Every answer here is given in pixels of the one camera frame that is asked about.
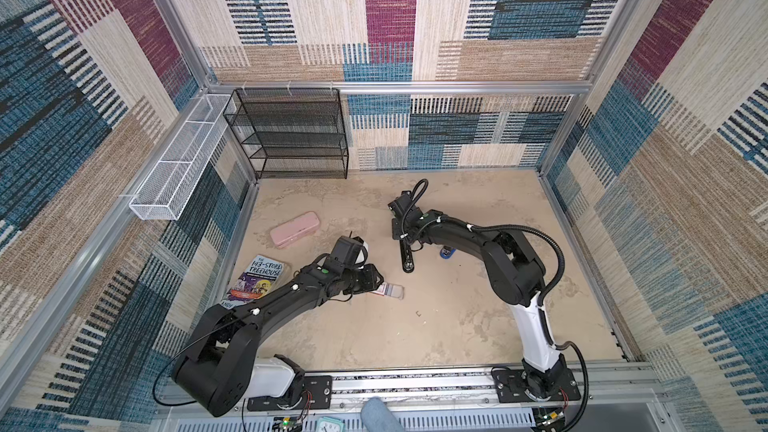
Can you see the black mesh shelf rack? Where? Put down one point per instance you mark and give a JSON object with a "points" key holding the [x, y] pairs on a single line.
{"points": [[290, 133]]}

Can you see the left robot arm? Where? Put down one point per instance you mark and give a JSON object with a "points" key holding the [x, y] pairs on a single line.
{"points": [[219, 367]]}

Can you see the purple paperback book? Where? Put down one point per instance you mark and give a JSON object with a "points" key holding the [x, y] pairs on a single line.
{"points": [[258, 279]]}

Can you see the red white staple box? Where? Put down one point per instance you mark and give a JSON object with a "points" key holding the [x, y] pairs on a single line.
{"points": [[385, 289]]}

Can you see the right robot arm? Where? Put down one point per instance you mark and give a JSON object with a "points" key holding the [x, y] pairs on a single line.
{"points": [[515, 272]]}

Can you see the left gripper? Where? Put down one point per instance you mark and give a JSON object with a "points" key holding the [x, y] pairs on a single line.
{"points": [[370, 278]]}

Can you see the pink pencil case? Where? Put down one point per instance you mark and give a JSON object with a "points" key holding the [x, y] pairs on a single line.
{"points": [[295, 229]]}

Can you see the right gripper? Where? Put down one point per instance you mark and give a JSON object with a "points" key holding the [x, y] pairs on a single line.
{"points": [[395, 230]]}

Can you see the black stapler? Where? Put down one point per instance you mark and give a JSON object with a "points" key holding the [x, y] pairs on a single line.
{"points": [[406, 253]]}

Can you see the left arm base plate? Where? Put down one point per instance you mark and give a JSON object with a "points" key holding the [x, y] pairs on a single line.
{"points": [[313, 392]]}

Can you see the grey rounded object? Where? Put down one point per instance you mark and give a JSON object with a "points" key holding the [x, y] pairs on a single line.
{"points": [[376, 417]]}

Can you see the white wire basket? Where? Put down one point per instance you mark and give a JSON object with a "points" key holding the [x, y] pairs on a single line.
{"points": [[166, 191]]}

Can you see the teal electronics box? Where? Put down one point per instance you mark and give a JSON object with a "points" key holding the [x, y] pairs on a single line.
{"points": [[329, 424]]}

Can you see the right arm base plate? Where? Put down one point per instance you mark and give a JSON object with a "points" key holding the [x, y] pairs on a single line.
{"points": [[512, 386]]}

